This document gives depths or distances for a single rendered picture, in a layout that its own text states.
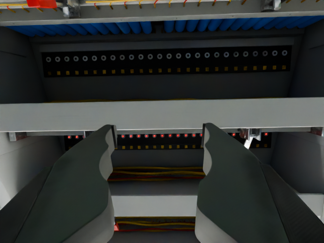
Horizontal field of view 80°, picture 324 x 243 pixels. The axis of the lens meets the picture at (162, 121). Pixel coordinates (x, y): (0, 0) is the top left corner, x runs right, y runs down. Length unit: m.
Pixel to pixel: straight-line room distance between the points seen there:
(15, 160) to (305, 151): 0.61
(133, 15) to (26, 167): 0.38
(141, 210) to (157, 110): 0.22
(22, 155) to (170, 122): 0.33
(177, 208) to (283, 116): 0.25
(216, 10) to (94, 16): 0.17
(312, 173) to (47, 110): 0.52
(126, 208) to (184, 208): 0.12
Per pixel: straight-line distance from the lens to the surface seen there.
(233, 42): 0.47
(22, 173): 0.52
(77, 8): 0.32
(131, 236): 0.68
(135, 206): 0.43
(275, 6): 0.31
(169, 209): 0.42
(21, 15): 0.38
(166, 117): 0.30
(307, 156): 0.53
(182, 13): 0.32
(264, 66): 0.49
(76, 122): 0.34
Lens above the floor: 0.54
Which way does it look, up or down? 25 degrees up
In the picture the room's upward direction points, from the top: 178 degrees clockwise
